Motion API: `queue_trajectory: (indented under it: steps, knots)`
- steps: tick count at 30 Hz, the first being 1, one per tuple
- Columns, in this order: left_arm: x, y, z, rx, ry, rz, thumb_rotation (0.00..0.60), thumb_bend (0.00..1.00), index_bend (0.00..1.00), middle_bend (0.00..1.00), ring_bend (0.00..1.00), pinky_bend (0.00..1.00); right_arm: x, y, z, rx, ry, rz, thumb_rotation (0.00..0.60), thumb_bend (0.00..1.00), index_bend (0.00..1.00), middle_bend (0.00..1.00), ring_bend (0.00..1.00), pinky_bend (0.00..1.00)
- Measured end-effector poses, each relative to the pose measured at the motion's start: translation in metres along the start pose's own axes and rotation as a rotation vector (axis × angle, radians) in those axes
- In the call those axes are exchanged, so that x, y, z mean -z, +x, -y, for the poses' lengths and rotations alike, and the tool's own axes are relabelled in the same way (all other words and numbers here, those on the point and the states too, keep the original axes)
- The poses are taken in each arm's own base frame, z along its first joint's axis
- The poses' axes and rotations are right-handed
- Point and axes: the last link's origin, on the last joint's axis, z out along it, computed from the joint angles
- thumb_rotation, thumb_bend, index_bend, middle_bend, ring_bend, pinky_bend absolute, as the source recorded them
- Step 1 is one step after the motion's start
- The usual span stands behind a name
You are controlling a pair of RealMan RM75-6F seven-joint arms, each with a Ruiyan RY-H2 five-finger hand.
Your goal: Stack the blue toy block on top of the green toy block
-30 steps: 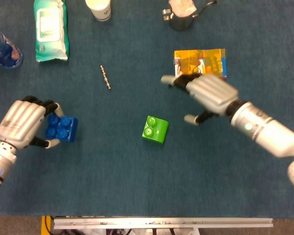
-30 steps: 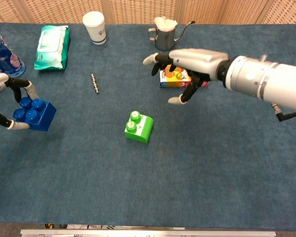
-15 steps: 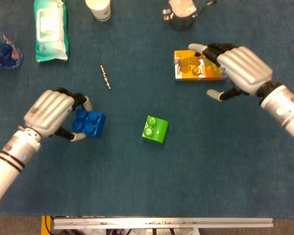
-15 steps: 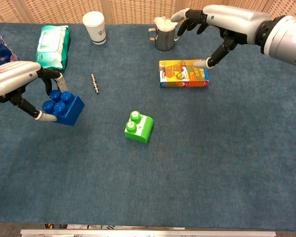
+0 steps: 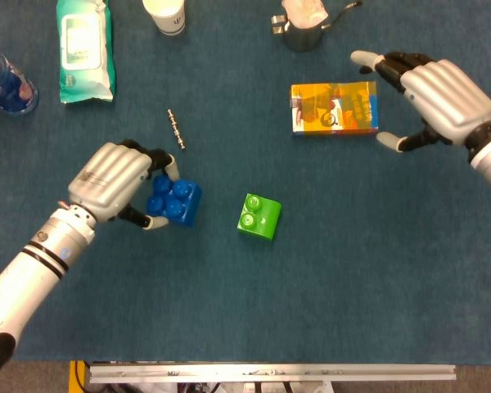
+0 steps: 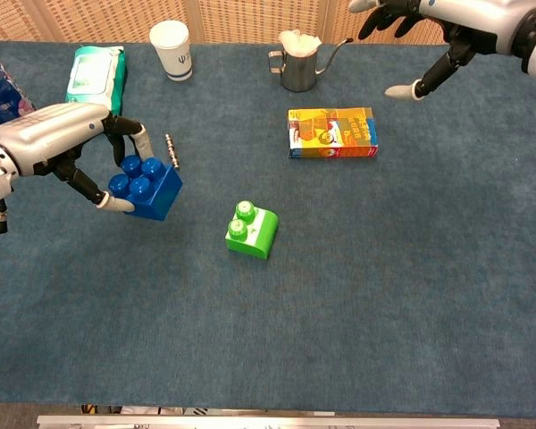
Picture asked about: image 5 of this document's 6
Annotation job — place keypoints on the green two-stud building block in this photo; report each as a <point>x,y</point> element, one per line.
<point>266,223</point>

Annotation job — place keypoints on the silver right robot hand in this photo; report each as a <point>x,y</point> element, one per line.
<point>446,98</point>

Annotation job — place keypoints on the green wet wipes pack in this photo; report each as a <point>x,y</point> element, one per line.
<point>86,49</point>

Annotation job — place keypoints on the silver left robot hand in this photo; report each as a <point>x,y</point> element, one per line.
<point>106,180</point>

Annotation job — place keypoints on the blue four-stud building block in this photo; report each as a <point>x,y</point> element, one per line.
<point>186,204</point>

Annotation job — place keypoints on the crumpled white tissue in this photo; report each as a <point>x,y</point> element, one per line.
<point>304,12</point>

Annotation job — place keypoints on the yellow snack box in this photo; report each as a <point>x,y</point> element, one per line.
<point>335,110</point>

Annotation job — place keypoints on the white paper cup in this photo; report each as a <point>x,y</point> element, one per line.
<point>168,16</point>

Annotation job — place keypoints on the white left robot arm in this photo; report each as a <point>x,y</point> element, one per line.
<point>28,270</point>

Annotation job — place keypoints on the small beaded metal rod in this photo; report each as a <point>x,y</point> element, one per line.
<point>176,129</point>

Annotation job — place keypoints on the teal felt table cloth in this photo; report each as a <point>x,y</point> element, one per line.
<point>352,266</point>

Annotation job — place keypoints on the aluminium profile rail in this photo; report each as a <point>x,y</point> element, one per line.
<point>270,373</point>

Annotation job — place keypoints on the steel gooseneck pitcher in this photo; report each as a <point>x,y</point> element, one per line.
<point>303,39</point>

